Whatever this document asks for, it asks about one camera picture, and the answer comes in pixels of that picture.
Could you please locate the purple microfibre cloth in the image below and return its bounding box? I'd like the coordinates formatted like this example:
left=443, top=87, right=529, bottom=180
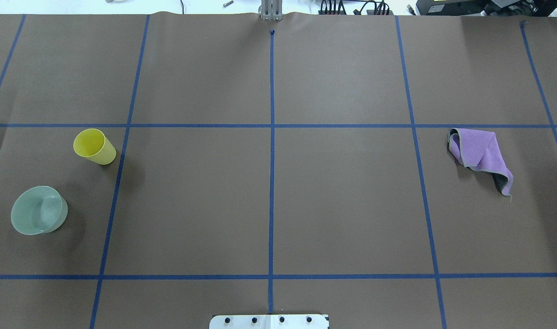
left=447, top=127, right=514, bottom=200

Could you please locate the pale green plastic bowl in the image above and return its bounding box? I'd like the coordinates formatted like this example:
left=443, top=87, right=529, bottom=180
left=11, top=186, right=68, bottom=235

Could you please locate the black equipment box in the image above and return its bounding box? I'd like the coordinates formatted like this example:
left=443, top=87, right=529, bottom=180
left=416, top=0, right=557, bottom=17

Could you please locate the brown paper table mat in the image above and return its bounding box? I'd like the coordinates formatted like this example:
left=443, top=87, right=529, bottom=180
left=0, top=13, right=557, bottom=329

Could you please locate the yellow plastic cup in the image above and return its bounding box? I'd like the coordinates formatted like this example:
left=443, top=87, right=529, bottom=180
left=72, top=128, right=117, bottom=166

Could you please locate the grey metal camera post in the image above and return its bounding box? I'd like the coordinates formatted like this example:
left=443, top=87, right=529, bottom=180
left=258, top=0, right=284, bottom=21

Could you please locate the white metal base plate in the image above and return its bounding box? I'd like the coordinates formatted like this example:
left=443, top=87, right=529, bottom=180
left=209, top=314, right=330, bottom=329

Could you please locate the black power strip with cables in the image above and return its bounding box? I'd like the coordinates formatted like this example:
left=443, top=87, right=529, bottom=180
left=318, top=0, right=394, bottom=16

